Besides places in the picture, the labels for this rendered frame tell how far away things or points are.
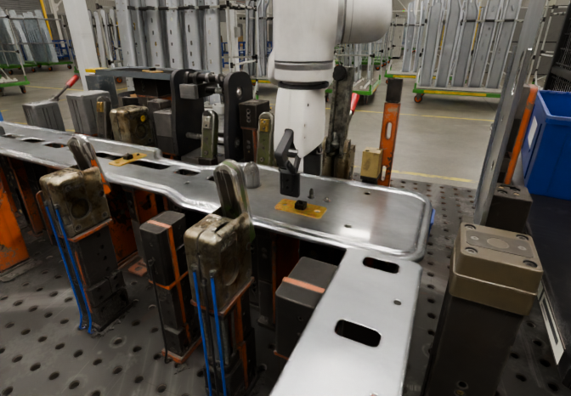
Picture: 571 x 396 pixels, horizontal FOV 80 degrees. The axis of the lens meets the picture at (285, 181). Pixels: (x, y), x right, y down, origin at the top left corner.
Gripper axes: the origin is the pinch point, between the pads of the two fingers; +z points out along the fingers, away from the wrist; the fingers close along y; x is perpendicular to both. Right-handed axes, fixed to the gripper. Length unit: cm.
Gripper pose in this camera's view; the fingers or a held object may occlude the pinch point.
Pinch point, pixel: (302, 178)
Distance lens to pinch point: 55.7
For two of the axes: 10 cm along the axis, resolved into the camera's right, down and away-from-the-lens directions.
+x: 9.0, 1.7, -3.9
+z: 0.0, 9.1, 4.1
